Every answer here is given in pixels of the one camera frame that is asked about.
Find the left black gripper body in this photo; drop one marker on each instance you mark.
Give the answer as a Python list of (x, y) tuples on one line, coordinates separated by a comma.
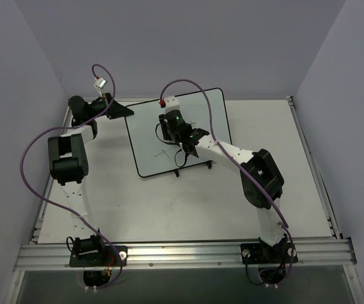
[(109, 106)]

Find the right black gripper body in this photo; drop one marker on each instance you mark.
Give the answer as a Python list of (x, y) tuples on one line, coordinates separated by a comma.
[(163, 127)]

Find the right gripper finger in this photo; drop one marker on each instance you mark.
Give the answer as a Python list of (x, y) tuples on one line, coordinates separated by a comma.
[(163, 127), (189, 148)]

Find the white whiteboard black frame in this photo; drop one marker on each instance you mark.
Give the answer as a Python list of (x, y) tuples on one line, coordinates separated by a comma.
[(153, 157)]

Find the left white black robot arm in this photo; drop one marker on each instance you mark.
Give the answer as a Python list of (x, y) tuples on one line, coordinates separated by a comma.
[(69, 166)]

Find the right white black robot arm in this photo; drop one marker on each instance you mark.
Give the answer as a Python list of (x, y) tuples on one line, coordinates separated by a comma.
[(261, 180)]

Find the aluminium back rail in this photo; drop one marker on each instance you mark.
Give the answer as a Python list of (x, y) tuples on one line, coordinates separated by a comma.
[(134, 100)]

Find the aluminium rail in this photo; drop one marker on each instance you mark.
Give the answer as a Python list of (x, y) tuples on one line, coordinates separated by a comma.
[(317, 251), (317, 177), (40, 218), (134, 100)]

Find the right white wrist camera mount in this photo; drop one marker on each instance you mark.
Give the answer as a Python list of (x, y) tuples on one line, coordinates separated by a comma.
[(169, 104)]

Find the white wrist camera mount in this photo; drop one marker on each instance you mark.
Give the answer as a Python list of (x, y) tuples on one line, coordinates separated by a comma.
[(169, 104), (100, 84)]

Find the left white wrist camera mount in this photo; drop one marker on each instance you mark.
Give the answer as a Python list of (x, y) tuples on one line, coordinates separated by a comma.
[(100, 84)]

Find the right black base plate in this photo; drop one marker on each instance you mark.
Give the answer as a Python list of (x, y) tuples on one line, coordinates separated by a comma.
[(259, 253)]

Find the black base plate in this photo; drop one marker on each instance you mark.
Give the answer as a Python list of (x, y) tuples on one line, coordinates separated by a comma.
[(259, 253), (97, 259)]

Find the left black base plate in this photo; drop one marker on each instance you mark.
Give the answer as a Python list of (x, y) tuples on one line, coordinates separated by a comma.
[(97, 259)]

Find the aluminium left side rail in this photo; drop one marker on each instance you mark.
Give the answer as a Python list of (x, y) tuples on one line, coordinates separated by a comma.
[(40, 218)]

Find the aluminium front rail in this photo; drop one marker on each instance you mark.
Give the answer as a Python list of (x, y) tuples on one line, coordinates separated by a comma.
[(317, 251)]

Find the aluminium right side rail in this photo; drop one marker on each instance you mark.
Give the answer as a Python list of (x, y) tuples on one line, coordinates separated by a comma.
[(317, 177)]

